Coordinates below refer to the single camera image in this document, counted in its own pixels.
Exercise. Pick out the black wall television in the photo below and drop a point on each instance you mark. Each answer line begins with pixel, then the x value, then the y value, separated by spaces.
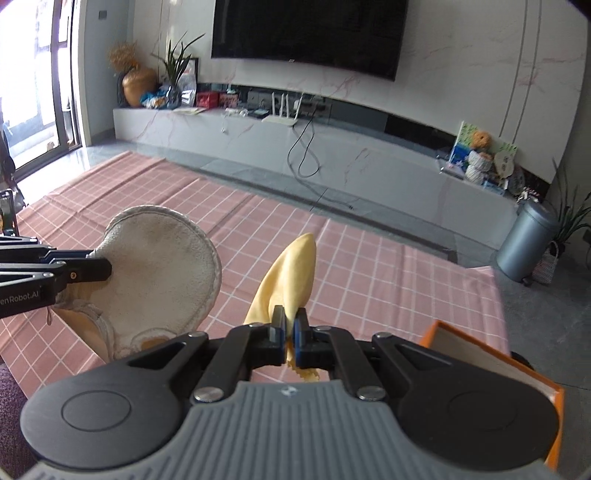
pixel 365 36

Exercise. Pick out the grey metal trash can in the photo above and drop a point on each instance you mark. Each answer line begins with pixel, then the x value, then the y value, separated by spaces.
pixel 527 241

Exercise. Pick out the golden round vase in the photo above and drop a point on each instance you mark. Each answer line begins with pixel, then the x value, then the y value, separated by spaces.
pixel 137 82

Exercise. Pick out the pink checkered tablecloth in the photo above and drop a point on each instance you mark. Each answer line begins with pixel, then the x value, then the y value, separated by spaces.
pixel 364 282

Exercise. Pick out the phone on metal stand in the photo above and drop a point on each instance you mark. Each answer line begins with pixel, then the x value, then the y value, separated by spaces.
pixel 9 226

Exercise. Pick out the green plant in vase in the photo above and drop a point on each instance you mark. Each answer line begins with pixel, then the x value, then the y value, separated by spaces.
pixel 175 62

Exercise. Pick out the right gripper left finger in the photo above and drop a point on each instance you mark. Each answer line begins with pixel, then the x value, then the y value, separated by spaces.
pixel 233 358

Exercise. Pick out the teddy bear on shelf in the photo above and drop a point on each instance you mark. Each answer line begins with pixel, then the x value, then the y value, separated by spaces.
pixel 480 141

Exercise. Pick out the white round bath mitt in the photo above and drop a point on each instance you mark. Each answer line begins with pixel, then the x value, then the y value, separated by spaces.
pixel 166 275

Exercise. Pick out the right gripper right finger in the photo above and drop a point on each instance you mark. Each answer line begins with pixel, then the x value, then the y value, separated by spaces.
pixel 336 351

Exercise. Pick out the white wifi router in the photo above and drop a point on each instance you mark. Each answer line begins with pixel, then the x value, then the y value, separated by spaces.
pixel 283 111

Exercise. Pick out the yellow cloth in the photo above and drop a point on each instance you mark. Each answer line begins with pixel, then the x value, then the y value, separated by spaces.
pixel 288 283

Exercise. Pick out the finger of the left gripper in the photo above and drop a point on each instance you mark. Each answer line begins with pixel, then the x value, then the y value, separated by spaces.
pixel 80 270
pixel 57 255

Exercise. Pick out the potted leafy floor plant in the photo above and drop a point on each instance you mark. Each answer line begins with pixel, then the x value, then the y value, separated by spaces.
pixel 573 215

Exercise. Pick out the orange cardboard box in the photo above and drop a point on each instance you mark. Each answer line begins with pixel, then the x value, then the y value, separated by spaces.
pixel 448 340

